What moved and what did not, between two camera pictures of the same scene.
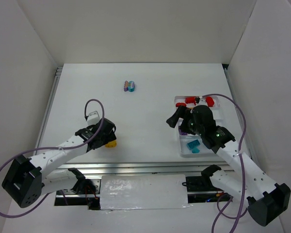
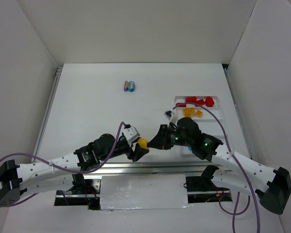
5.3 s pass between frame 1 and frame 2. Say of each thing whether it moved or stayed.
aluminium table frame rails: stayed
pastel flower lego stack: stayed
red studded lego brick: stayed
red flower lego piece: stayed
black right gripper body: moved
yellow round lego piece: moved
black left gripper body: moved
